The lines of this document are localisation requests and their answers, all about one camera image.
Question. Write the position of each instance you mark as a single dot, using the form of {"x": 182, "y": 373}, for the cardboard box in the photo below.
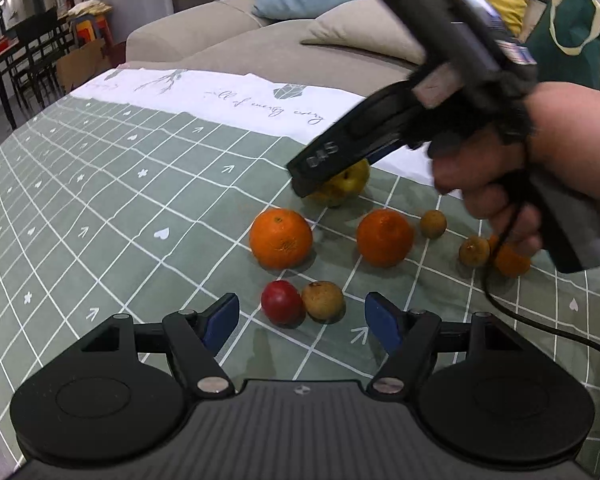
{"x": 82, "y": 67}

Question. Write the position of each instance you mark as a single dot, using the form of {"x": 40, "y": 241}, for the person's right hand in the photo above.
{"x": 575, "y": 150}

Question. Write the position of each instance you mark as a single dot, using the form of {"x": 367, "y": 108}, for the green grid tablecloth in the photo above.
{"x": 130, "y": 185}

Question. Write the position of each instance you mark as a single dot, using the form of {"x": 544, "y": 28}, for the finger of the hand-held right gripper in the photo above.
{"x": 382, "y": 155}

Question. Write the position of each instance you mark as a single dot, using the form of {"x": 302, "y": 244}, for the black dining chair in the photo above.
{"x": 40, "y": 55}

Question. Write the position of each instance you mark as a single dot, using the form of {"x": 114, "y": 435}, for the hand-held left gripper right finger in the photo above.
{"x": 382, "y": 322}

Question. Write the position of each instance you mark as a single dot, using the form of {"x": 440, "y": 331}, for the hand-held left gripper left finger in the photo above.
{"x": 222, "y": 321}

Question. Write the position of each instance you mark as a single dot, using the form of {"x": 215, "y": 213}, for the dark green tote bag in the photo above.
{"x": 570, "y": 40}

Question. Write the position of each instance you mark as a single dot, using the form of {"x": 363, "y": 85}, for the yellow apple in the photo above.
{"x": 350, "y": 181}

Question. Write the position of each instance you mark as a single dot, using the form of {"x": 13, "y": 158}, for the dark screen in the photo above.
{"x": 20, "y": 7}

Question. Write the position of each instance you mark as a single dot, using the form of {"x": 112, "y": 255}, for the beige pillow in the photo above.
{"x": 365, "y": 35}

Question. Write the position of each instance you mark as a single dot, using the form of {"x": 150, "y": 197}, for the large orange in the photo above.
{"x": 280, "y": 237}

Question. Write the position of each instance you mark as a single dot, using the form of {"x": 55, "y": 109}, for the small red plum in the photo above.
{"x": 281, "y": 302}

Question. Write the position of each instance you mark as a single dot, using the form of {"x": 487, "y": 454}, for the colourful stacked stools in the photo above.
{"x": 92, "y": 30}

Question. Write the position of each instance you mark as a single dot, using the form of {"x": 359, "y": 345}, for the small brown longan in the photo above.
{"x": 433, "y": 224}
{"x": 474, "y": 251}

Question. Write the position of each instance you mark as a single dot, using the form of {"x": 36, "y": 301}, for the brown kiwi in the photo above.
{"x": 322, "y": 300}

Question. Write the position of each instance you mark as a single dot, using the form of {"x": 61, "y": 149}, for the dark dining table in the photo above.
{"x": 2, "y": 62}

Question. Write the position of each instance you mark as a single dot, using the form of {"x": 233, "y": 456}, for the beige sofa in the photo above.
{"x": 205, "y": 35}

